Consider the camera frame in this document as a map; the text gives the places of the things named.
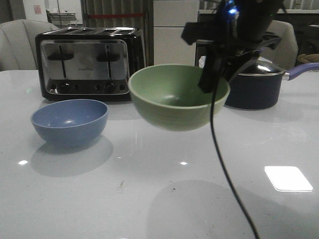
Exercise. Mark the glass pot lid blue knob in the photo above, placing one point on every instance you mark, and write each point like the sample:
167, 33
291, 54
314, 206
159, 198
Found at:
263, 68

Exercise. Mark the woven basket at right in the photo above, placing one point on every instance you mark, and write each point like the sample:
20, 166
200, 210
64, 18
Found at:
308, 59

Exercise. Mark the dark counter unit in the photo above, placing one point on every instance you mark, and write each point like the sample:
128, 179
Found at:
304, 22

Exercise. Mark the grey chair on left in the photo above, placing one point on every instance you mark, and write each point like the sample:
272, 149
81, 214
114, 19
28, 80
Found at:
17, 43

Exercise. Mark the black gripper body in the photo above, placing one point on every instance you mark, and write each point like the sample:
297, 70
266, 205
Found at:
237, 25

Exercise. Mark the grey chair on right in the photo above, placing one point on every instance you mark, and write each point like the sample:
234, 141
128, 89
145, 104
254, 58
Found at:
285, 54

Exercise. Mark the dark blue saucepan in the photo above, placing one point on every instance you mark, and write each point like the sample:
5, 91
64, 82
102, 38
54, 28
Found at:
261, 92

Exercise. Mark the white cabinet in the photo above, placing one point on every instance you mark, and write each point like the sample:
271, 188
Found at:
169, 18

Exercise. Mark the blue bowl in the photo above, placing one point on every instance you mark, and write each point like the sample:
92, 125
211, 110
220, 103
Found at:
70, 123

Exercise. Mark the black chrome four-slot toaster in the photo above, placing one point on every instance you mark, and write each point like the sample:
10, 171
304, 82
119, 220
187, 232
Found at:
89, 63

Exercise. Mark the green bowl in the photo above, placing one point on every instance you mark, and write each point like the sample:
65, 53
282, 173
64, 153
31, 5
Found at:
168, 96

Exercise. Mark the grey chair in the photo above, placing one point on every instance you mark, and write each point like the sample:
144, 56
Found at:
285, 54
17, 43

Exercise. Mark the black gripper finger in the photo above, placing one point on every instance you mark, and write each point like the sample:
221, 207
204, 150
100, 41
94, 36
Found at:
213, 68
237, 64

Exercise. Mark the clear plastic food container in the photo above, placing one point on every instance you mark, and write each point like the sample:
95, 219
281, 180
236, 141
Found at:
202, 61

